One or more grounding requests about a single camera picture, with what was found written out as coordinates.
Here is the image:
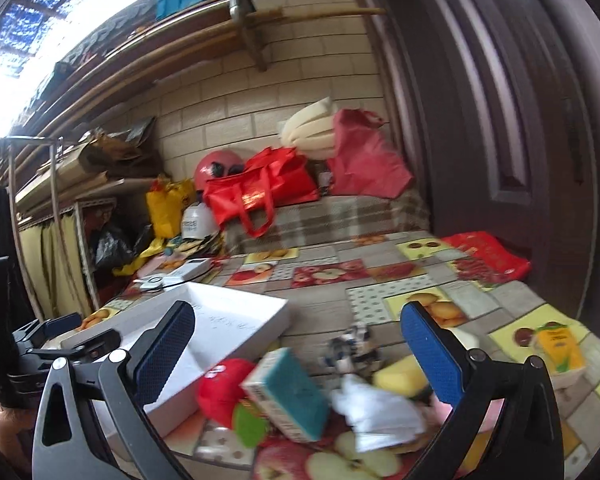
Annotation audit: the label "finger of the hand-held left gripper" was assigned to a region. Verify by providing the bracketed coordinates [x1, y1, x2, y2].
[61, 329, 122, 362]
[30, 312, 84, 342]

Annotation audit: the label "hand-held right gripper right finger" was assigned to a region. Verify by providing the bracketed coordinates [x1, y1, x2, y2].
[401, 301, 566, 480]

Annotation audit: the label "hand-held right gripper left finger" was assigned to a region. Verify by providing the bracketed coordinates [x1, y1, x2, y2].
[32, 301, 197, 480]

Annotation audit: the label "white cardboard box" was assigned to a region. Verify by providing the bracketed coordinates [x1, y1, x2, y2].
[60, 281, 291, 437]

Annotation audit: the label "white cloth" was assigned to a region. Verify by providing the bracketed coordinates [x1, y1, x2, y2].
[330, 375, 431, 454]

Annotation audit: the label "camouflage print face mask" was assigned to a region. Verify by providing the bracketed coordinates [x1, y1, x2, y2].
[319, 324, 382, 374]

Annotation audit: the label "pink plush toy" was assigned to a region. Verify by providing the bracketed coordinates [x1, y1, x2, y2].
[426, 399, 503, 434]

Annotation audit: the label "teal and white tissue pack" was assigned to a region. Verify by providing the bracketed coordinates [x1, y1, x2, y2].
[240, 347, 332, 444]

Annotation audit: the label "yellow tissue pack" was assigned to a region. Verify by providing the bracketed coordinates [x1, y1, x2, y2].
[534, 324, 589, 377]

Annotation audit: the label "person's left hand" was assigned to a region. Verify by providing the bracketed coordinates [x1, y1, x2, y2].
[0, 401, 38, 433]

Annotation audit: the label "yellow sponge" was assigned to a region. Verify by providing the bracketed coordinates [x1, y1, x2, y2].
[372, 355, 431, 399]

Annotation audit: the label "red plush toy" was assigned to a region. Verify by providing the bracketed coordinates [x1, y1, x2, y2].
[196, 358, 261, 430]

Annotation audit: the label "yellow curtain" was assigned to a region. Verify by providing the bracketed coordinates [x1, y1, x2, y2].
[17, 210, 93, 321]

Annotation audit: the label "white flat device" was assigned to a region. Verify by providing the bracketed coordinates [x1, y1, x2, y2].
[137, 257, 217, 292]

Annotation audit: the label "black plastic bag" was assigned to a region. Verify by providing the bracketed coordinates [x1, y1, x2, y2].
[92, 222, 137, 272]

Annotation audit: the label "green round piece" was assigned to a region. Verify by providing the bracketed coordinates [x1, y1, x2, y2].
[231, 402, 271, 449]

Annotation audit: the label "fruit print tablecloth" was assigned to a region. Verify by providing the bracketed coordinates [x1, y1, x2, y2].
[80, 230, 600, 480]

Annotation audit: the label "flat red plastic bag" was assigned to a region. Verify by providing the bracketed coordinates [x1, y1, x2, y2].
[440, 231, 532, 282]

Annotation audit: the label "metal shelf rack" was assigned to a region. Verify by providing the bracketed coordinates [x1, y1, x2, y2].
[0, 130, 156, 316]

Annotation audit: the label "white plastic jug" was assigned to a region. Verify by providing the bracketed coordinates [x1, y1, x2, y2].
[180, 202, 222, 241]

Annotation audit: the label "yellow shopping bag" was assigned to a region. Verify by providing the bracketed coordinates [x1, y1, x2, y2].
[146, 178, 197, 239]

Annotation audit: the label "plaid blanket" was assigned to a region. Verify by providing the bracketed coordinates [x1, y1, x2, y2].
[222, 189, 431, 257]

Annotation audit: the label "brown paper bags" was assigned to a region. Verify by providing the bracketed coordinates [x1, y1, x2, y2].
[76, 117, 164, 180]

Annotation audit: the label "red helmet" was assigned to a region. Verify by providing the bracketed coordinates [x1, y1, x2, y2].
[194, 150, 247, 192]

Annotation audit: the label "red tote bag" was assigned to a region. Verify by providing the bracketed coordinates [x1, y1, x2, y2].
[202, 147, 322, 239]

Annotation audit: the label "crumpled red plastic bag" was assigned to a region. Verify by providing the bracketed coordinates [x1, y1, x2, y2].
[327, 108, 414, 199]

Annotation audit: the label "cream ribbed foam cushion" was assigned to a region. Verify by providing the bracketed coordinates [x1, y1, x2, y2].
[279, 96, 339, 162]

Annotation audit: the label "dark wooden door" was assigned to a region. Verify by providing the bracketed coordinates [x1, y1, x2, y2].
[344, 0, 600, 322]

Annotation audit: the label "long wooden stick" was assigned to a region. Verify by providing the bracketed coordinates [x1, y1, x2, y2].
[250, 5, 388, 24]

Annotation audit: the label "metal wall bracket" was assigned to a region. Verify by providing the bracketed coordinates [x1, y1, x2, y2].
[227, 0, 269, 72]

